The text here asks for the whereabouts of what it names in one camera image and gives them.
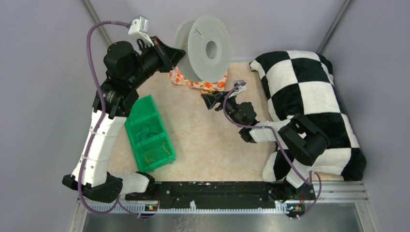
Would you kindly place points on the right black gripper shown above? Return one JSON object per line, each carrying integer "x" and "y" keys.
{"x": 211, "y": 99}

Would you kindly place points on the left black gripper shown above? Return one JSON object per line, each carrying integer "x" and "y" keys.
{"x": 169, "y": 57}

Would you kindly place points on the grey plastic cable spool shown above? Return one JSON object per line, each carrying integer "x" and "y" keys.
{"x": 207, "y": 44}

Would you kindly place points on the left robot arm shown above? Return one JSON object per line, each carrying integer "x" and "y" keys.
{"x": 126, "y": 70}

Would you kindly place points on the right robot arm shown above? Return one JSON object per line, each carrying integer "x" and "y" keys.
{"x": 299, "y": 140}

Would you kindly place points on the floral orange cloth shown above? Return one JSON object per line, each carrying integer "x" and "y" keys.
{"x": 178, "y": 79}

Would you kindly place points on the green plastic compartment bin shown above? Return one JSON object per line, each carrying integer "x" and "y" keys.
{"x": 149, "y": 140}

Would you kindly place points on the black white checkered pillow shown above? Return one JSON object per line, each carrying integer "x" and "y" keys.
{"x": 302, "y": 82}

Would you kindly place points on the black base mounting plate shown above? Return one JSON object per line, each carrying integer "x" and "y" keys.
{"x": 222, "y": 195}

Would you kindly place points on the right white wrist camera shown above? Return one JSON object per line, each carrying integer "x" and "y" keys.
{"x": 239, "y": 87}

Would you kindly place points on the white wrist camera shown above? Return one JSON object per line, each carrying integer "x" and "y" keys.
{"x": 239, "y": 87}
{"x": 138, "y": 30}

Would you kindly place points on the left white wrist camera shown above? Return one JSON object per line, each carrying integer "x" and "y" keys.
{"x": 138, "y": 30}

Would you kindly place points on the aluminium frame rail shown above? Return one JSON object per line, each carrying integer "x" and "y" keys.
{"x": 325, "y": 191}

